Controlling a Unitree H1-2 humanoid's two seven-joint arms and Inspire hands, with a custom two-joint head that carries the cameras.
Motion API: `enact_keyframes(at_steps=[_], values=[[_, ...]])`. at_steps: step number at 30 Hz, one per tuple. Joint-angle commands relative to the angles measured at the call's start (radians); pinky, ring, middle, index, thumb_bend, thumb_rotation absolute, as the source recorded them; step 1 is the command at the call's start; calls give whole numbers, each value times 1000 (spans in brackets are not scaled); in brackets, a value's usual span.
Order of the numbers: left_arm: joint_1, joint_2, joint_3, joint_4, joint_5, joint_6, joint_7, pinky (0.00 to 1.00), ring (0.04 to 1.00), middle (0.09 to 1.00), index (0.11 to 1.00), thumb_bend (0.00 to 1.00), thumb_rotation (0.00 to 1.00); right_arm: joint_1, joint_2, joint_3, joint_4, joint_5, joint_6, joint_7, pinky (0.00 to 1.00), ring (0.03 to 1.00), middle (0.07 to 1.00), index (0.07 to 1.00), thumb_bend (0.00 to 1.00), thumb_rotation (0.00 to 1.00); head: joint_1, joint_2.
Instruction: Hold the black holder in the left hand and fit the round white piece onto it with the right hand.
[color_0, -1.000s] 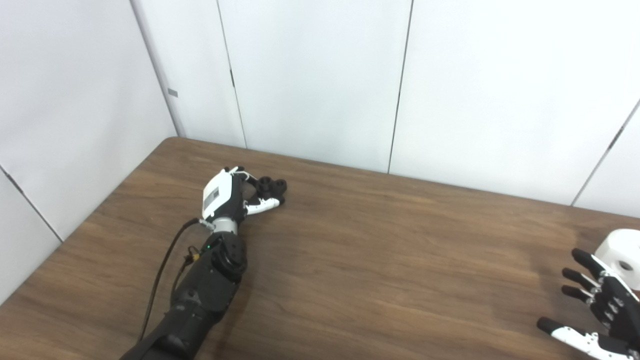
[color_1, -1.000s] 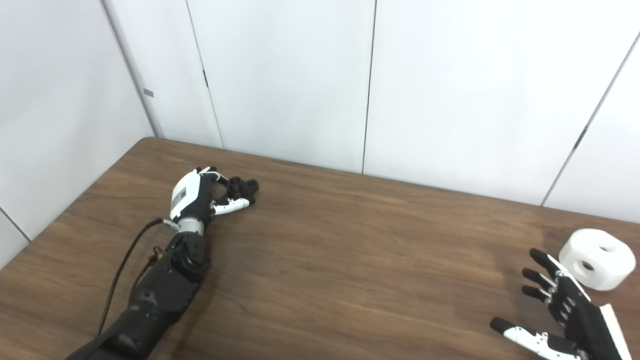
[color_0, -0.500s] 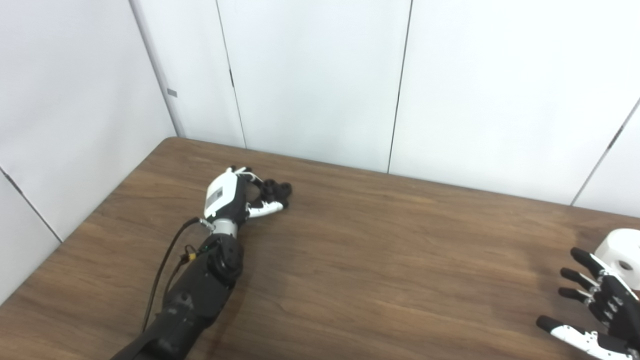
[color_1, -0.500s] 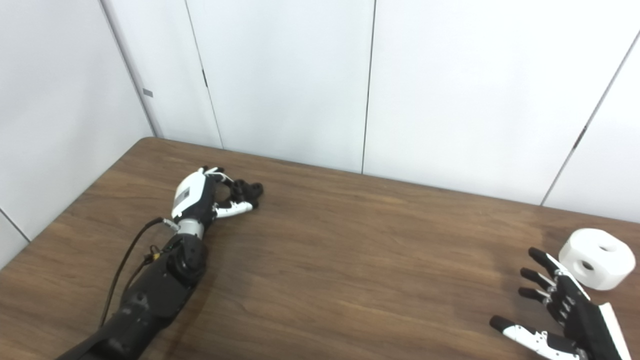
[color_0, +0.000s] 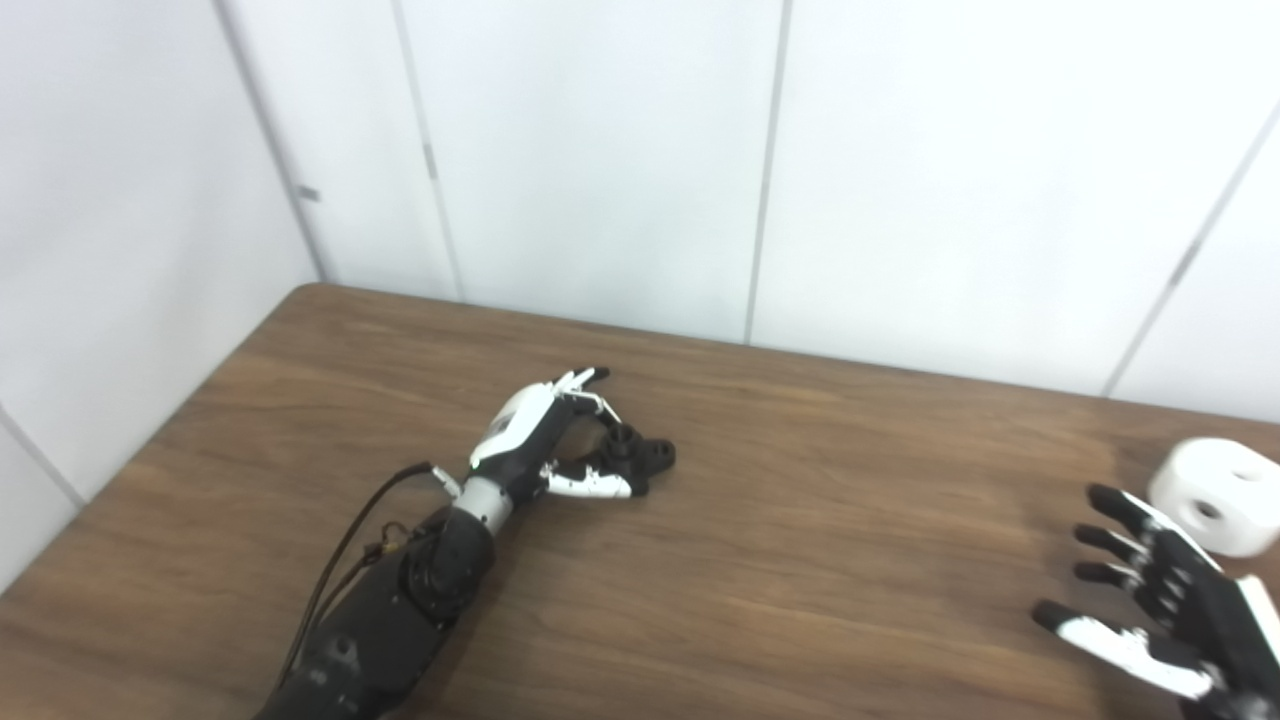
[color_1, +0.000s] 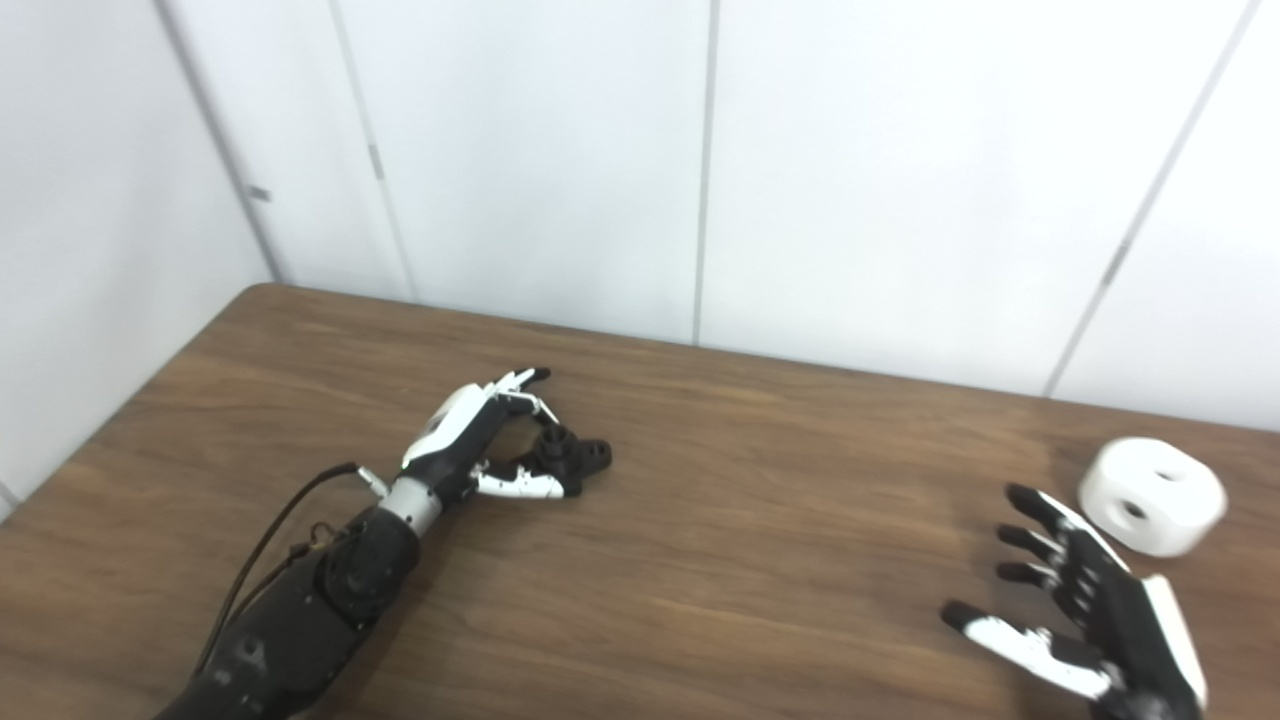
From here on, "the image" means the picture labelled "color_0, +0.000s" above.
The black and white left hand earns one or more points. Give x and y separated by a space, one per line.
520 425

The black plastic holder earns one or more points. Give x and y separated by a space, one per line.
655 455

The round white plastic piece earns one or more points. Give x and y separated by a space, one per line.
1190 470

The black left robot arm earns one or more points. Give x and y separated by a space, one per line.
390 620

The black and white right hand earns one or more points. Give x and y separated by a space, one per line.
1210 620

